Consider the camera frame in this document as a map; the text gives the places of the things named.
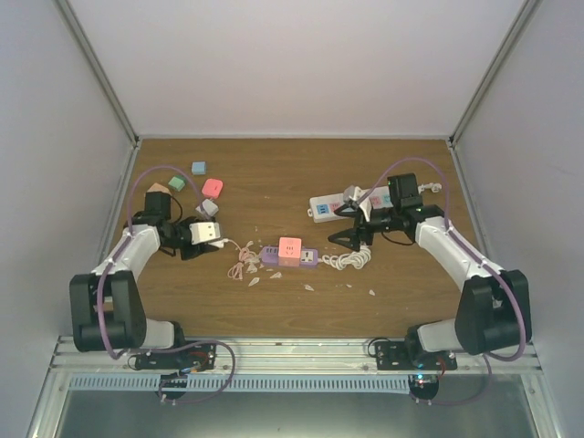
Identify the blue charger plug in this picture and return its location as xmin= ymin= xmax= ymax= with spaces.
xmin=191 ymin=161 xmax=207 ymax=175

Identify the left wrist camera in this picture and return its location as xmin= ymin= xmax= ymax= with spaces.
xmin=189 ymin=221 xmax=223 ymax=245

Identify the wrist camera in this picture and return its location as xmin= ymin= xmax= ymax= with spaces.
xmin=189 ymin=221 xmax=223 ymax=245
xmin=343 ymin=185 xmax=373 ymax=223

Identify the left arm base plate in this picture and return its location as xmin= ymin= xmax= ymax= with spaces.
xmin=127 ymin=343 xmax=216 ymax=371

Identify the beige dragon socket cube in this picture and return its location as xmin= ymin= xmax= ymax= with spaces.
xmin=147 ymin=183 xmax=172 ymax=195

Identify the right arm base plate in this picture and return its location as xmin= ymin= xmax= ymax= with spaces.
xmin=366 ymin=338 xmax=458 ymax=371

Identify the white usb charger block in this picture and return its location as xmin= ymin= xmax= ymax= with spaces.
xmin=207 ymin=238 xmax=229 ymax=249

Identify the white power strip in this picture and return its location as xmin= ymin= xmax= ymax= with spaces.
xmin=307 ymin=187 xmax=392 ymax=224

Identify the white bundled cable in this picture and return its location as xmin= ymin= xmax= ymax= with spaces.
xmin=319 ymin=244 xmax=373 ymax=272

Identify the green charger plug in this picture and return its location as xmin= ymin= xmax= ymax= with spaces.
xmin=168 ymin=175 xmax=186 ymax=192

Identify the pink usb cable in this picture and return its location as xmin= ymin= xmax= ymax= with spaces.
xmin=224 ymin=238 xmax=260 ymax=283

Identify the purple adapter cube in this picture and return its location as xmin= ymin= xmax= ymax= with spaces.
xmin=260 ymin=246 xmax=319 ymax=268

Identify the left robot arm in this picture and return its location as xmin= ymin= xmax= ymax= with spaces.
xmin=69 ymin=192 xmax=222 ymax=369

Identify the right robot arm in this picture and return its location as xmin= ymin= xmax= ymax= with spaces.
xmin=328 ymin=173 xmax=531 ymax=370

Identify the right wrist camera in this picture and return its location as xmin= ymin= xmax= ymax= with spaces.
xmin=343 ymin=185 xmax=373 ymax=223

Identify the pink adapter with blue plug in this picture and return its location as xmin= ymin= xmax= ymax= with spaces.
xmin=277 ymin=236 xmax=302 ymax=267

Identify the white charger plug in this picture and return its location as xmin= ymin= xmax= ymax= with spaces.
xmin=195 ymin=199 xmax=219 ymax=218

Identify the aluminium rail frame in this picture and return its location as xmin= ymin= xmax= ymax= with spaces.
xmin=25 ymin=0 xmax=584 ymax=438

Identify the pink charger plug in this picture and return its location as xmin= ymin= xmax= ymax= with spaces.
xmin=201 ymin=178 xmax=224 ymax=199

